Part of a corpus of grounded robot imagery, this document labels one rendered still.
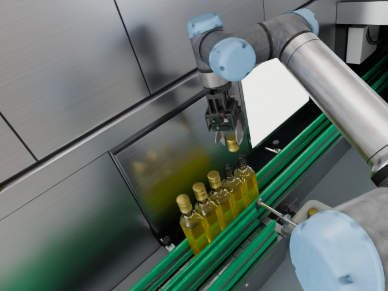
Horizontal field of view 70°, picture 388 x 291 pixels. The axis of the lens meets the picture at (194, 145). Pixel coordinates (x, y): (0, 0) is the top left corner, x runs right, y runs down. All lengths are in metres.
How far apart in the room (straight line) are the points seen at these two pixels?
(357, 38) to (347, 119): 1.17
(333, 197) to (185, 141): 0.68
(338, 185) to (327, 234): 0.97
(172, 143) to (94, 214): 0.30
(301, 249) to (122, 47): 0.57
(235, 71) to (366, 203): 0.30
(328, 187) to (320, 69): 0.85
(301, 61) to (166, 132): 0.43
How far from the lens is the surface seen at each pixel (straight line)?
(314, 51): 0.54
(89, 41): 0.69
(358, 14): 1.46
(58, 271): 0.90
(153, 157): 0.80
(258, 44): 0.56
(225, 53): 0.51
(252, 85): 1.02
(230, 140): 0.80
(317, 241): 0.35
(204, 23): 0.61
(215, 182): 0.80
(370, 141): 0.46
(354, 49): 1.65
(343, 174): 1.37
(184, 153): 0.87
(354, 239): 0.35
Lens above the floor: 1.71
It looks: 36 degrees down
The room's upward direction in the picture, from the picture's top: 18 degrees counter-clockwise
